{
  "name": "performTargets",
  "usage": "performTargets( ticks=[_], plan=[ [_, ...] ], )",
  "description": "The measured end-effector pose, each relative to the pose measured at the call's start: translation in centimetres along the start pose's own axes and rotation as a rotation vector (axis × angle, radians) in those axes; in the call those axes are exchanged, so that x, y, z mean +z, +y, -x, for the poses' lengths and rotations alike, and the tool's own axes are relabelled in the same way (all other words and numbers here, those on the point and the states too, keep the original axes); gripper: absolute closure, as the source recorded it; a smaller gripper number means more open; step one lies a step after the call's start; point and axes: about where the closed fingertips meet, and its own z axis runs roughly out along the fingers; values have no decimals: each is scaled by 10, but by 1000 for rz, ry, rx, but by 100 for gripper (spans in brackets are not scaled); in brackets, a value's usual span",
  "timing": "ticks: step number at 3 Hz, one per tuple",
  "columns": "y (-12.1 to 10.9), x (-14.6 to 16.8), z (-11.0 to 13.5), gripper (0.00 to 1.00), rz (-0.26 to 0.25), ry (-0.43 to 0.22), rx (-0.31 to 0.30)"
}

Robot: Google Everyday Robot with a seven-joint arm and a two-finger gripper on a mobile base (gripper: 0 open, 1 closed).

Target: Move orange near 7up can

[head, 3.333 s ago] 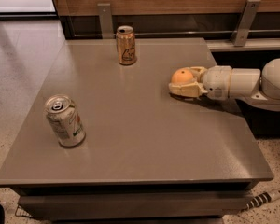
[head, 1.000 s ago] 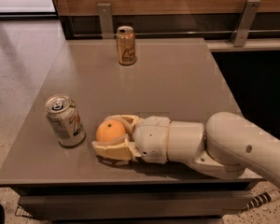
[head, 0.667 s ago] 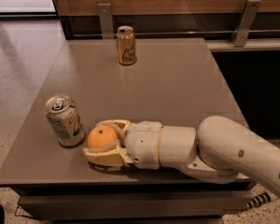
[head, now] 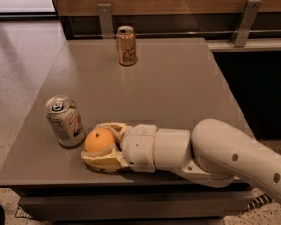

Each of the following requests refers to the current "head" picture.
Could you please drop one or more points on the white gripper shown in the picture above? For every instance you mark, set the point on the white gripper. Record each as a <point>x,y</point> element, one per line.
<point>140,146</point>

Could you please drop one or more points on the orange fruit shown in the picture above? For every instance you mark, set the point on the orange fruit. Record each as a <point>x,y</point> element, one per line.
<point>99,139</point>

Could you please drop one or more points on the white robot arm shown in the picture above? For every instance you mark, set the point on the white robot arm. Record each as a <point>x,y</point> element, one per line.
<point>213,154</point>

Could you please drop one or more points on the white green 7up can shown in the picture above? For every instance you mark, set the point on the white green 7up can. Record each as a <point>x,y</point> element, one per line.
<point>64,118</point>

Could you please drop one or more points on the orange gold soda can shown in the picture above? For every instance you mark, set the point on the orange gold soda can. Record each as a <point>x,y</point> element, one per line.
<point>126,45</point>

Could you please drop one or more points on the grey table drawer base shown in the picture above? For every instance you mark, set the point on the grey table drawer base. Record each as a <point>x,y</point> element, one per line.
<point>121,202</point>

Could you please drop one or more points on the left metal bracket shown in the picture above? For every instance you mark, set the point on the left metal bracket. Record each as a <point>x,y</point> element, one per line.
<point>106,21</point>

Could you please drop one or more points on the metal bracket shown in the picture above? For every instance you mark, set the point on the metal bracket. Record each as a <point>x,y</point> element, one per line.
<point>106,21</point>
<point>241,34</point>

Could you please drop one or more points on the right metal bracket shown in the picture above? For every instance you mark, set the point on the right metal bracket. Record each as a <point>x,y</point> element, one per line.
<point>241,34</point>

